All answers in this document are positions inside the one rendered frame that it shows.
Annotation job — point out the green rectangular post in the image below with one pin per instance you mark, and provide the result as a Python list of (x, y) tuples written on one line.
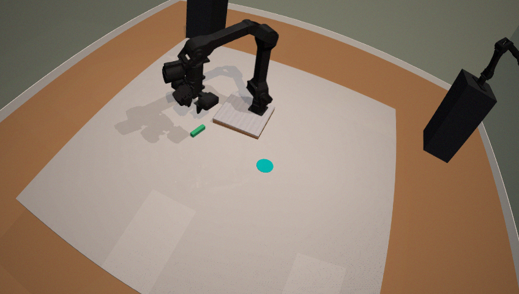
[(197, 131)]

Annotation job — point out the cyan flat circle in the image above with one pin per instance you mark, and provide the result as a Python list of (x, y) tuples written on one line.
[(264, 165)]

